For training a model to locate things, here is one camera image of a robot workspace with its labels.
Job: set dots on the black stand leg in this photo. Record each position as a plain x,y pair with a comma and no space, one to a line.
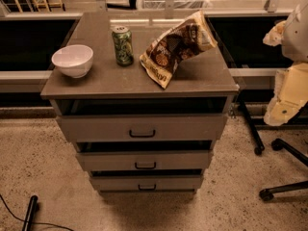
30,214

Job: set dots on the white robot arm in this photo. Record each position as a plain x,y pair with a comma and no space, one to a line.
291,85

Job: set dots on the grey drawer cabinet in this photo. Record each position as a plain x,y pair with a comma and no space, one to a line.
205,75

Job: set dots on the grey top drawer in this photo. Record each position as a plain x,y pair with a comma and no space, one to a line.
174,119

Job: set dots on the black chair base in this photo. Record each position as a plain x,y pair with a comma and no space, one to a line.
281,180

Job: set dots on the grey drawer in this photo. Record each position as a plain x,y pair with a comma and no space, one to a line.
147,180
144,155
174,119

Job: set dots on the grey middle drawer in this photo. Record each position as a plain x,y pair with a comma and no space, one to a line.
144,155

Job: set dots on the wire mesh basket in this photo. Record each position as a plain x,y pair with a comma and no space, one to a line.
176,4

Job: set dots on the green soda can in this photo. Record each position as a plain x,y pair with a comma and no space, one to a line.
122,38

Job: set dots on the white bowl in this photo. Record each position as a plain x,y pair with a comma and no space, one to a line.
73,60

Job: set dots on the black table leg frame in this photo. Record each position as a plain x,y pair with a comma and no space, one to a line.
299,121

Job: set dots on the brown chip bag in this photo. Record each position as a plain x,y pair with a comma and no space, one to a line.
181,42

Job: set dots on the grey bottom drawer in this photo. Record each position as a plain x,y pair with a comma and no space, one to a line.
147,180

